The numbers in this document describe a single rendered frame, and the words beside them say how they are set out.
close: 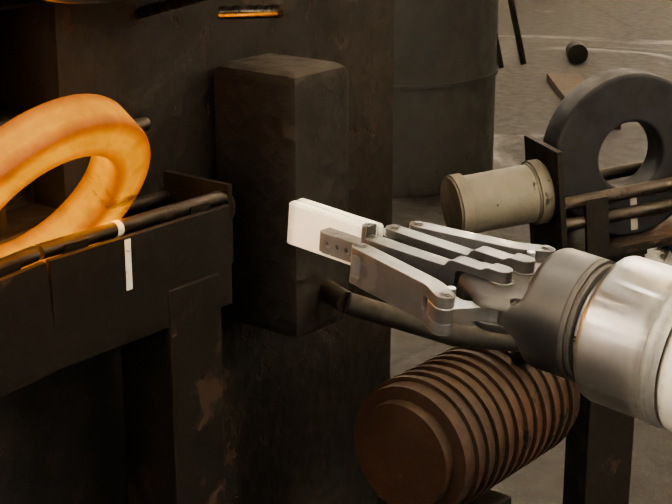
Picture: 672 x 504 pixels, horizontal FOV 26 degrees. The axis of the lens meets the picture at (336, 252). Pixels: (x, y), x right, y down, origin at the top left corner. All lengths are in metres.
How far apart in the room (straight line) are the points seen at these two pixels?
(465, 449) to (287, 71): 0.36
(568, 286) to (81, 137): 0.35
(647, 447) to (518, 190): 1.20
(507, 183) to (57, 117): 0.48
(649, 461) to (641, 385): 1.60
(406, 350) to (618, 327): 2.01
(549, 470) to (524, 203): 1.08
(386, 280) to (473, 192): 0.42
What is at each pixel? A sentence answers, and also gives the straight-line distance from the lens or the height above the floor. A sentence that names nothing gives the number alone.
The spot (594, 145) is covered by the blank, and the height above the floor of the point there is 0.72.
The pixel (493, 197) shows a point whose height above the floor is 0.68.
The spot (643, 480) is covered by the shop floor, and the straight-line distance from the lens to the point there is 2.35.
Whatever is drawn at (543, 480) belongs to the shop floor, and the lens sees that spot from 2.32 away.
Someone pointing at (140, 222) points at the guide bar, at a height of 0.71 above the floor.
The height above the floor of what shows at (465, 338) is 0.56.
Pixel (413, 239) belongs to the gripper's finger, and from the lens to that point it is 0.94.
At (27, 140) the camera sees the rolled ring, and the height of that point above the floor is 0.81.
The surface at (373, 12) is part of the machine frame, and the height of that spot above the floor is 0.81.
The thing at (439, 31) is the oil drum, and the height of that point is 0.44.
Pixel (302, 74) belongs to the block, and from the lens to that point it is 1.24.
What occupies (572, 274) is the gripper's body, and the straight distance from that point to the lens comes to 0.85.
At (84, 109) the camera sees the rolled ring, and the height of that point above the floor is 0.82.
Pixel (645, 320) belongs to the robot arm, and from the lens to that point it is 0.81.
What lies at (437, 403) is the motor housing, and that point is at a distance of 1.26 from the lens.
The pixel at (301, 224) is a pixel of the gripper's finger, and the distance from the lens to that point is 0.98.
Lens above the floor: 1.02
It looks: 17 degrees down
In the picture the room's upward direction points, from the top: straight up
